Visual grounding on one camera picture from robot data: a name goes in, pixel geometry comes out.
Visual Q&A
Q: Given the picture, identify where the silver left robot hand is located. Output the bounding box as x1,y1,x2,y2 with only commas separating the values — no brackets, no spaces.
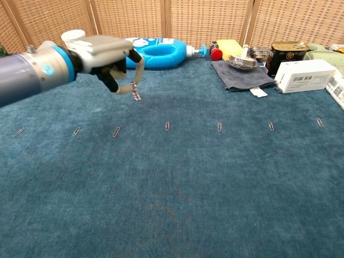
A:
70,35,146,95

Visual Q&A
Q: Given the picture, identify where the white paper cup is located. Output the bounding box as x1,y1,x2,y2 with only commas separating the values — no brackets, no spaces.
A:
61,29,86,48

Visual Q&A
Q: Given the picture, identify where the blue detergent pump bottle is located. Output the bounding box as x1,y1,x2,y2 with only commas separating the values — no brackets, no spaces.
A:
125,37,208,71

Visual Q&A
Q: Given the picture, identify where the wicker folding screen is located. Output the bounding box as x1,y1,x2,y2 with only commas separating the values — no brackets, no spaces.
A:
0,0,344,54

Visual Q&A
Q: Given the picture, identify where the small red capped item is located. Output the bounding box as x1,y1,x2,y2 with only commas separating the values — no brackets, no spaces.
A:
210,41,224,61

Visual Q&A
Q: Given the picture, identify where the yellow sponge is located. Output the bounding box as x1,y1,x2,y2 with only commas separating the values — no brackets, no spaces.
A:
216,39,244,60

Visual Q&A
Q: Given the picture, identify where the grey folded cloth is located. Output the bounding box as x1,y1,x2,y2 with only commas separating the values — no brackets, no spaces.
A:
211,59,276,98

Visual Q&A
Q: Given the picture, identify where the blue carpet mat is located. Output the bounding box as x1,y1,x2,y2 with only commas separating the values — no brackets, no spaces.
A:
0,51,344,258

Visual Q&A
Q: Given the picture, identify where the binder clips blister pack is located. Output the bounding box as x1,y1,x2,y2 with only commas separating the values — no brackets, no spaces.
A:
249,46,272,62

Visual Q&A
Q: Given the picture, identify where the black gold tin can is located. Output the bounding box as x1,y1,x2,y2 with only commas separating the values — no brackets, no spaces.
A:
267,41,310,78

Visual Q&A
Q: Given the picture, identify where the white cardboard box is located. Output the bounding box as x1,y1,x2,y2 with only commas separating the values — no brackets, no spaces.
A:
274,59,336,94

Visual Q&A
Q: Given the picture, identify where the pale green dustpan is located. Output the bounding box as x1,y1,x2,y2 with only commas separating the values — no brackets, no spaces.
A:
305,42,344,62

